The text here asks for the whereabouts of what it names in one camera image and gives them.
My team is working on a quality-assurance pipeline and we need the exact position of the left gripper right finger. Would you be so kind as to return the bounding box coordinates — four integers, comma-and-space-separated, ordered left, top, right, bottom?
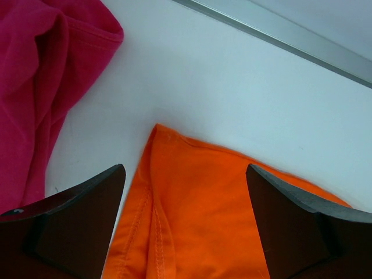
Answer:
246, 164, 371, 278

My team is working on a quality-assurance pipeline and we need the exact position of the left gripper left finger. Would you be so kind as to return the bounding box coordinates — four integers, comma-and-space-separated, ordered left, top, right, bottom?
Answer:
1, 164, 126, 278

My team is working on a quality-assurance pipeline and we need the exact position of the orange t shirt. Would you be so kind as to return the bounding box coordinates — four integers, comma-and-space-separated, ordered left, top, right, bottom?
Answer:
100, 123, 353, 279

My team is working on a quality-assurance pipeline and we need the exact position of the folded pink t shirt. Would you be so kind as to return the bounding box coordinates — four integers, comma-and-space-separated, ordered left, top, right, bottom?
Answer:
1, 1, 124, 212

